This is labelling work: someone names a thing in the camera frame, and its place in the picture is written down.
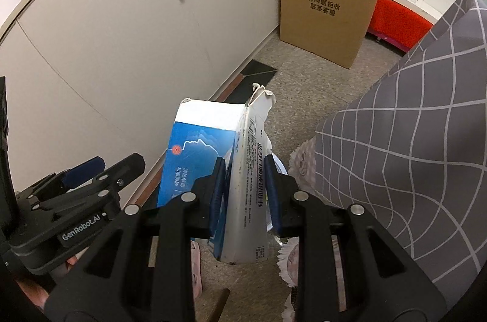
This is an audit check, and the pink slipper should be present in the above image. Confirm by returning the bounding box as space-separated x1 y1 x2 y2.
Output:
191 240 203 299

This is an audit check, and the pink frilled bed skirt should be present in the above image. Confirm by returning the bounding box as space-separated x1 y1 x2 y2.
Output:
275 137 348 322

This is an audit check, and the white low cabinet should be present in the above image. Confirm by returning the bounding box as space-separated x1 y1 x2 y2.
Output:
1 0 279 191

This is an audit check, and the red storage bench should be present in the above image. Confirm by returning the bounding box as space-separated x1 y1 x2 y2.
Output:
367 0 433 52

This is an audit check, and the grey checked bed sheet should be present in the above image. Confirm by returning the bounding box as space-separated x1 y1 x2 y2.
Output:
314 0 486 306

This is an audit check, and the blue white paper box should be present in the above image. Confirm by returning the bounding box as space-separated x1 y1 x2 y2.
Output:
157 83 275 264

